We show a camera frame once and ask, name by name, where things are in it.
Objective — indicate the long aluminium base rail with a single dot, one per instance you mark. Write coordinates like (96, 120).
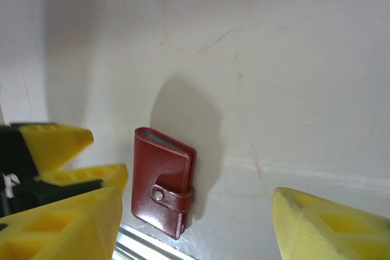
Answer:
(134, 241)

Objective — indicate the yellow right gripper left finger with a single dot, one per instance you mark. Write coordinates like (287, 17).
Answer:
(61, 229)

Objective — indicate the red-framed clear box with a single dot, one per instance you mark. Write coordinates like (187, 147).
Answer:
(158, 181)

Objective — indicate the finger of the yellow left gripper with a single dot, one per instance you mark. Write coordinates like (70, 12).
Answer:
(58, 142)
(106, 174)

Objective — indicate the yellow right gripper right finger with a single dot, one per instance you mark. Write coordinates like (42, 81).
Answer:
(329, 232)

